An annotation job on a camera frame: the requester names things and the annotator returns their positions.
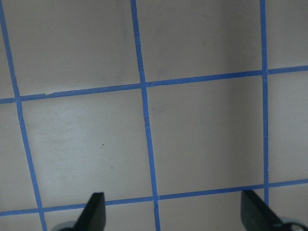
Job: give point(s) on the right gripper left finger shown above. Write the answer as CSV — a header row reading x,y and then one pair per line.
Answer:
x,y
93,216

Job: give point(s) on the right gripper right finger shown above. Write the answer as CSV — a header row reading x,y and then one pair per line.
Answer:
x,y
257,216

